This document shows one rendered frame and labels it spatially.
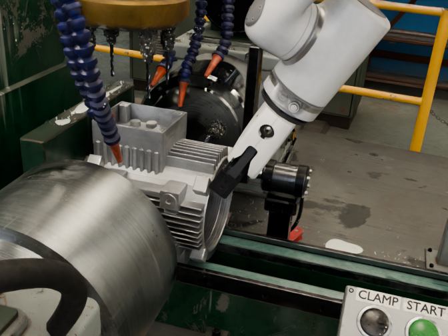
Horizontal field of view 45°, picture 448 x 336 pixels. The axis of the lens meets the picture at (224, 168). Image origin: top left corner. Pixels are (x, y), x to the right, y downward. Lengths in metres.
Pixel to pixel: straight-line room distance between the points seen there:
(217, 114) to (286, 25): 0.46
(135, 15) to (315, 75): 0.25
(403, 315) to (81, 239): 0.35
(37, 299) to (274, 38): 0.38
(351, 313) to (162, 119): 0.47
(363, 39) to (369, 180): 0.91
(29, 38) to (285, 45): 0.47
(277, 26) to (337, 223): 0.75
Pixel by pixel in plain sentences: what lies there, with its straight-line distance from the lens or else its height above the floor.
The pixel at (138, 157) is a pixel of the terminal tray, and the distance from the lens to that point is 0.85.
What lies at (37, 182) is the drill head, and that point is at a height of 1.16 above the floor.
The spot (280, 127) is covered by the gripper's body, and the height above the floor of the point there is 1.21.
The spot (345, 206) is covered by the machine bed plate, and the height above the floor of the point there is 0.80.
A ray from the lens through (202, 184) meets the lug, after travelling 0.80.
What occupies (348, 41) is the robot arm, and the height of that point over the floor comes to 1.32.
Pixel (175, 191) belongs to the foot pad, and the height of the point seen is 1.08.
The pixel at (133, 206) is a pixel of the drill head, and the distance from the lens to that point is 0.64.
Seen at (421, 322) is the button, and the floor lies 1.08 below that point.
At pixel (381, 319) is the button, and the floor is 1.07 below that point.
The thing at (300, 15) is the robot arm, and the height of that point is 1.35.
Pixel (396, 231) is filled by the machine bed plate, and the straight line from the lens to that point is 1.33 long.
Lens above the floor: 1.46
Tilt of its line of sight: 26 degrees down
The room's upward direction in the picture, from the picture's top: 4 degrees clockwise
